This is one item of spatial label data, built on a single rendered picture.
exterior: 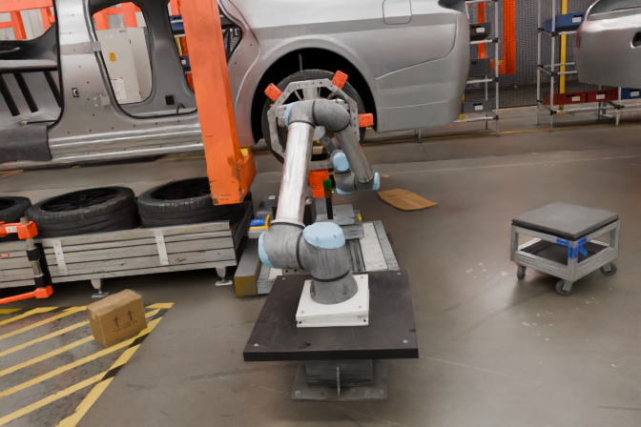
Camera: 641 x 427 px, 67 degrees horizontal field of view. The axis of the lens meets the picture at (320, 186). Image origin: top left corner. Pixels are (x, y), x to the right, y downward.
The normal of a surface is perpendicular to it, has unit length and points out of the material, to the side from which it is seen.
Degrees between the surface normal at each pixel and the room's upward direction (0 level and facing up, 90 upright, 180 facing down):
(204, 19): 90
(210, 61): 90
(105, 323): 90
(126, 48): 90
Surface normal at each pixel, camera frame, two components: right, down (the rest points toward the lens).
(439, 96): 0.11, 0.25
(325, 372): -0.11, 0.27
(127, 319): 0.72, 0.11
